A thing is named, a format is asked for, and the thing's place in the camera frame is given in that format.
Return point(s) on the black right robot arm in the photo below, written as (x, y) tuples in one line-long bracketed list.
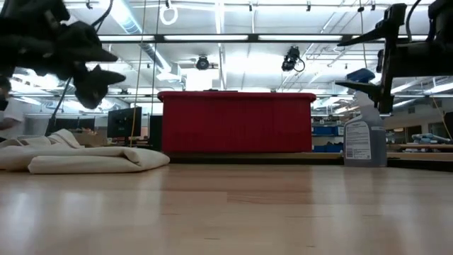
[(442, 19)]

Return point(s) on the cardboard box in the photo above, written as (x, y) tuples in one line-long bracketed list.
[(90, 139)]

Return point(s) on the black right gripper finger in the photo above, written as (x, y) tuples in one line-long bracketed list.
[(368, 88), (371, 35)]

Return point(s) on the black aluminium rig frame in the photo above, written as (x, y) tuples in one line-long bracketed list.
[(212, 37)]

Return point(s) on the blue storage bins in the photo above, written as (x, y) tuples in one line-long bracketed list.
[(327, 139)]

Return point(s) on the black computer monitor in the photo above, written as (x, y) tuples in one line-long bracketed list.
[(124, 122)]

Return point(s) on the round black ceiling camera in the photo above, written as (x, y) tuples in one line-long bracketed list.
[(202, 63)]

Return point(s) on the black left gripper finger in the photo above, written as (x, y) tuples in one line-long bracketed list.
[(88, 47), (92, 86)]

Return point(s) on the grey spray bottle blue trigger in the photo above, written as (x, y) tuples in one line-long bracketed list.
[(364, 141)]

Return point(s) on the cream folded cloth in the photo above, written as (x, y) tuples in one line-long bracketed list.
[(88, 159)]

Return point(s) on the wooden workbench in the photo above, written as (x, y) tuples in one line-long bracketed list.
[(423, 153)]

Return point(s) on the red plastic laundry bin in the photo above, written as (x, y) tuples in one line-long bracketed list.
[(237, 122)]

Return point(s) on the person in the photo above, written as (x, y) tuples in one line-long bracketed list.
[(10, 115)]

